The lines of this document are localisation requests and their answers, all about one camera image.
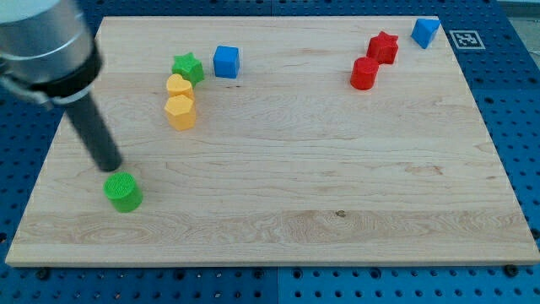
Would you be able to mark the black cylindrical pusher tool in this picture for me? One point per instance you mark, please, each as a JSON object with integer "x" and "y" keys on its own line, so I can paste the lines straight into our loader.
{"x": 95, "y": 135}

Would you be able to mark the green cylinder block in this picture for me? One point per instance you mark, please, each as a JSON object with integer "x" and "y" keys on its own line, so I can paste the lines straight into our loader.
{"x": 122, "y": 190}

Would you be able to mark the green star block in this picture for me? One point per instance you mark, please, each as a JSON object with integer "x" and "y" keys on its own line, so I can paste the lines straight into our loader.
{"x": 188, "y": 67}

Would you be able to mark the blue cube block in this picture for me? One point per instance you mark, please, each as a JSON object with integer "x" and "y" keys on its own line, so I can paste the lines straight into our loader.
{"x": 226, "y": 62}

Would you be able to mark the red cylinder block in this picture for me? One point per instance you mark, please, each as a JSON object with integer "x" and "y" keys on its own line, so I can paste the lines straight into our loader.
{"x": 364, "y": 73}

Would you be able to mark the red star block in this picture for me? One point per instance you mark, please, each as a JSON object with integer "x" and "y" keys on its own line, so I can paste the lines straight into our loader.
{"x": 383, "y": 48}

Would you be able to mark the fiducial marker tag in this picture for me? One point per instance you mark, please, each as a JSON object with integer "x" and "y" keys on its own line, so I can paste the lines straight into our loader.
{"x": 467, "y": 40}

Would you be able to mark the blue triangle block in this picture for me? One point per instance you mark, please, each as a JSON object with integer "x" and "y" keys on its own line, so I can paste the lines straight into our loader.
{"x": 424, "y": 31}

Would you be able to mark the yellow hexagon block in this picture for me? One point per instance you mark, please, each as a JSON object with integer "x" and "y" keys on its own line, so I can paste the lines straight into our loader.
{"x": 181, "y": 112}

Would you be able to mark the wooden board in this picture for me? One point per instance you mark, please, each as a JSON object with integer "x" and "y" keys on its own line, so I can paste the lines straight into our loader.
{"x": 288, "y": 164}

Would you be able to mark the yellow heart block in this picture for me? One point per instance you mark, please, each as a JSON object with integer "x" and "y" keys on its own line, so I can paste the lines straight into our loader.
{"x": 176, "y": 85}

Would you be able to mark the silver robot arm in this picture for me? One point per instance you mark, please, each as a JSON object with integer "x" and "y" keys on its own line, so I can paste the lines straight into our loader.
{"x": 48, "y": 55}

